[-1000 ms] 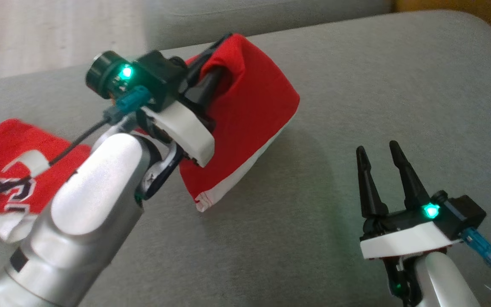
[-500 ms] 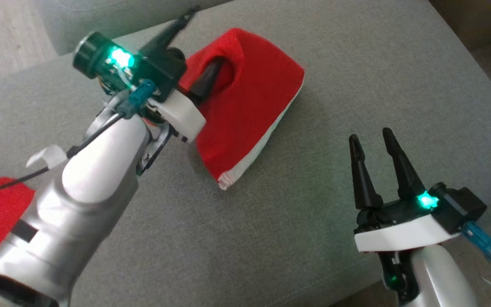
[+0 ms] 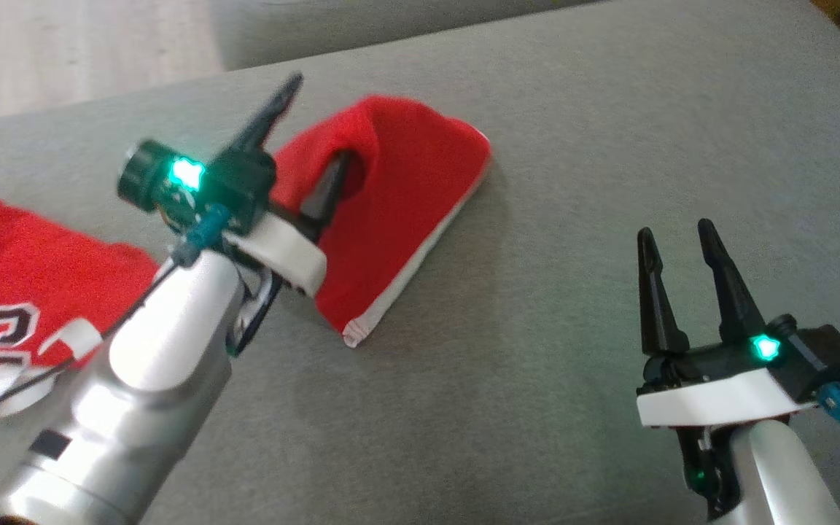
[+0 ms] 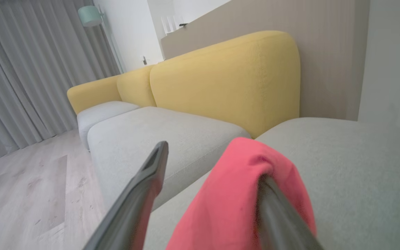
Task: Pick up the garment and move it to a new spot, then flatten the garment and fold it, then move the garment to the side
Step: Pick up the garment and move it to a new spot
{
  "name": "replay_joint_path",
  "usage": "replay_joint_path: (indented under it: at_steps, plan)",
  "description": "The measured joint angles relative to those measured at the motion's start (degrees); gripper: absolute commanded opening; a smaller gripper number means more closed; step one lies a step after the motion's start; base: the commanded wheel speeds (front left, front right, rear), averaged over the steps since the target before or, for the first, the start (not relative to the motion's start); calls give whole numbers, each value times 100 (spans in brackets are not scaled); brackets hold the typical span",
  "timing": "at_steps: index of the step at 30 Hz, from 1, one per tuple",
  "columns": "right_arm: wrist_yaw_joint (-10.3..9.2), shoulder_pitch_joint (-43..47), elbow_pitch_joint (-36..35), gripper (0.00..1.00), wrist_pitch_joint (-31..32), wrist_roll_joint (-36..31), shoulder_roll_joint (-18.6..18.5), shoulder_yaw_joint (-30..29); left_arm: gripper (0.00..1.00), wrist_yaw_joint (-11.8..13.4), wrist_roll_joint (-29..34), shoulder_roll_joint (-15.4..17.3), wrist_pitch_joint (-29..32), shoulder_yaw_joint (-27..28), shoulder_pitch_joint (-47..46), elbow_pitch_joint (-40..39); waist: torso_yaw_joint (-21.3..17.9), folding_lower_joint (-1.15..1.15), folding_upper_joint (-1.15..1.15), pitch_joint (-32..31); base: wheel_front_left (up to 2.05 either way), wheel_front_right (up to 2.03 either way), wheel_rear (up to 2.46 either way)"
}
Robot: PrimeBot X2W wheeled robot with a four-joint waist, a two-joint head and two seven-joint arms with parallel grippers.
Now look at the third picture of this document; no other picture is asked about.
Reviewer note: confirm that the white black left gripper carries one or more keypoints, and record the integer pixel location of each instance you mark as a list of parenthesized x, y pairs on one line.
[(281, 251)]

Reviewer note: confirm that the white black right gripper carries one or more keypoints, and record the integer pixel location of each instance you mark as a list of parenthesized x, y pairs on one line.
[(712, 397)]

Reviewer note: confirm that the grey sofa seat cushion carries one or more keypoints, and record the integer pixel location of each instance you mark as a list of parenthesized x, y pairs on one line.
[(537, 408)]

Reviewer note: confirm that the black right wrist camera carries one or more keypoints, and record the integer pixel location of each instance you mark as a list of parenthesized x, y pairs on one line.
[(821, 357)]

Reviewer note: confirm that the red shorts with white trim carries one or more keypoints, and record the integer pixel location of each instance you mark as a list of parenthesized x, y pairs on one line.
[(413, 175)]

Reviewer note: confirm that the red basketball jersey number 23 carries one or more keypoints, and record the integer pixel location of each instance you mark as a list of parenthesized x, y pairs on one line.
[(33, 270)]

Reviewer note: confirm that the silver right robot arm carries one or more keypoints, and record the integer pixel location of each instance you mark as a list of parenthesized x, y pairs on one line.
[(777, 481)]

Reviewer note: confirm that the grey sofa cushion with seam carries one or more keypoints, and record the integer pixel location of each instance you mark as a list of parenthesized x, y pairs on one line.
[(362, 29)]

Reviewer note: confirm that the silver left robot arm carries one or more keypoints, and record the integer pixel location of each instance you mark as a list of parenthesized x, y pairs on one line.
[(143, 379)]

